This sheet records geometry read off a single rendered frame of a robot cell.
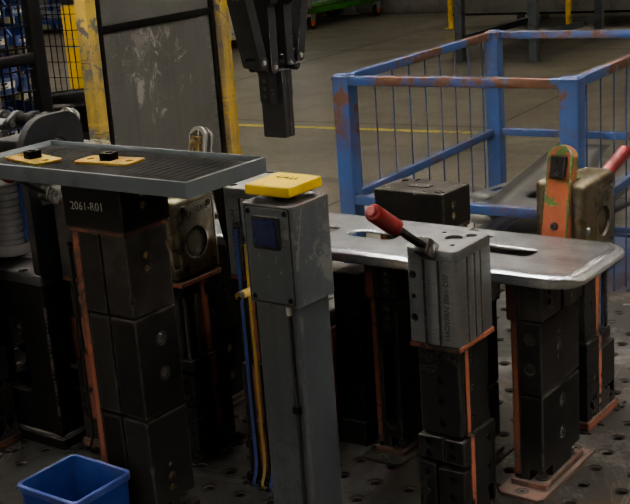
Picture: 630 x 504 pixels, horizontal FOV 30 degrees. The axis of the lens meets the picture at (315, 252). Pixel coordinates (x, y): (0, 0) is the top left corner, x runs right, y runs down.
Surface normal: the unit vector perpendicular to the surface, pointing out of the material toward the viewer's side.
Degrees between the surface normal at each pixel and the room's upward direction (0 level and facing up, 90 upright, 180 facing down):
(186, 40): 92
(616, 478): 0
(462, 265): 90
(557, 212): 78
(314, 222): 90
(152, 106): 89
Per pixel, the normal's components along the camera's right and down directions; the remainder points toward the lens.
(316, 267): 0.80, 0.11
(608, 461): -0.07, -0.96
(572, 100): -0.53, 0.27
